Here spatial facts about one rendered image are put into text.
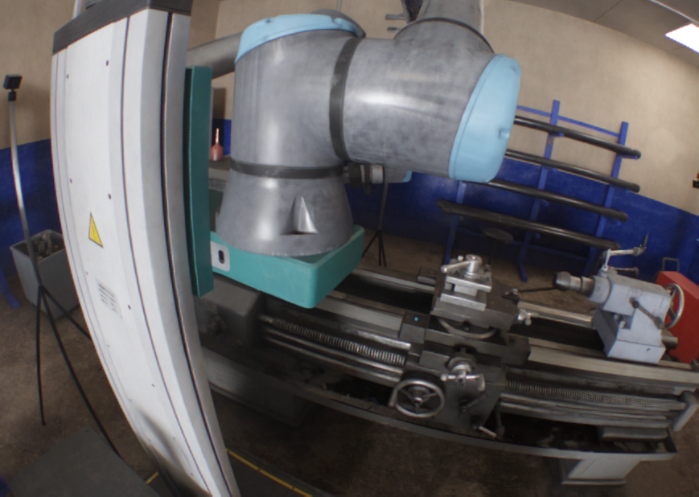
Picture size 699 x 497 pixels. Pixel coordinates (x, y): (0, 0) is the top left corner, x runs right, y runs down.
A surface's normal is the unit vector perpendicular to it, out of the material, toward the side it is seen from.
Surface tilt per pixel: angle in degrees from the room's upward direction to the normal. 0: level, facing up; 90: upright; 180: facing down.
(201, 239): 90
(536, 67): 90
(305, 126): 119
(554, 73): 90
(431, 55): 50
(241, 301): 32
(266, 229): 70
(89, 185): 90
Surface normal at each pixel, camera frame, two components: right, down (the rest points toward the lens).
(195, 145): 0.91, 0.24
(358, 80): -0.27, 0.08
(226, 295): -0.08, -0.62
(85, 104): -0.40, 0.29
